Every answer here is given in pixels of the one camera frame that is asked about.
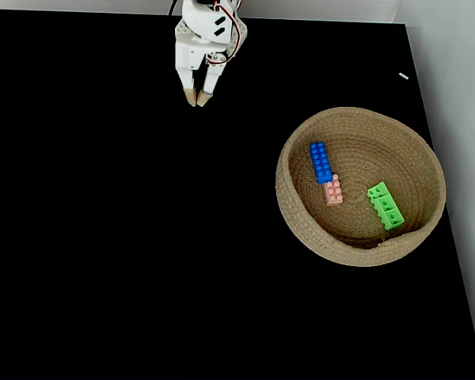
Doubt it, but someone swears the blue lego block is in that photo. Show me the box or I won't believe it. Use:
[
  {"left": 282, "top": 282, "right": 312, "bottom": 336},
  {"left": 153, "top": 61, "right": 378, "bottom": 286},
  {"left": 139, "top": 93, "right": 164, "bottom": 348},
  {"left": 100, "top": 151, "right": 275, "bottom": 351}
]
[{"left": 309, "top": 140, "right": 335, "bottom": 185}]

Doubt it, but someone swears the woven rope basket tray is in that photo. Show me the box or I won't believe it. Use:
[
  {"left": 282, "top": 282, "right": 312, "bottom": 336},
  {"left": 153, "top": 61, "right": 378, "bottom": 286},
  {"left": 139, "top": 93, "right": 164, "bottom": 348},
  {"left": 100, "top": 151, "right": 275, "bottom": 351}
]
[{"left": 275, "top": 106, "right": 447, "bottom": 268}]

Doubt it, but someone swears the green lego block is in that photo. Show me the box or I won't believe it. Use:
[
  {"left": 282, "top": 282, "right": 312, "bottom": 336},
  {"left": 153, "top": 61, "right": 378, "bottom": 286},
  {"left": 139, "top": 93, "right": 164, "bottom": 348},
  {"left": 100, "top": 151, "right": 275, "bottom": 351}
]
[{"left": 366, "top": 180, "right": 406, "bottom": 232}]

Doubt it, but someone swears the red black white servo cable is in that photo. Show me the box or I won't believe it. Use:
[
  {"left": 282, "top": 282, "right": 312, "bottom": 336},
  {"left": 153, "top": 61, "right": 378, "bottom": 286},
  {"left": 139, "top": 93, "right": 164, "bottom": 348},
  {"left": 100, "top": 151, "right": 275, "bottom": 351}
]
[{"left": 204, "top": 0, "right": 239, "bottom": 67}]

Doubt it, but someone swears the pink lego block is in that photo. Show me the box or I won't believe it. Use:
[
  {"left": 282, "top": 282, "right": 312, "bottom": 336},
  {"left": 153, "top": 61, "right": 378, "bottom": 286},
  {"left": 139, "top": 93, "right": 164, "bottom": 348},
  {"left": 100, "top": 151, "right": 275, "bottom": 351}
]
[{"left": 323, "top": 173, "right": 345, "bottom": 207}]

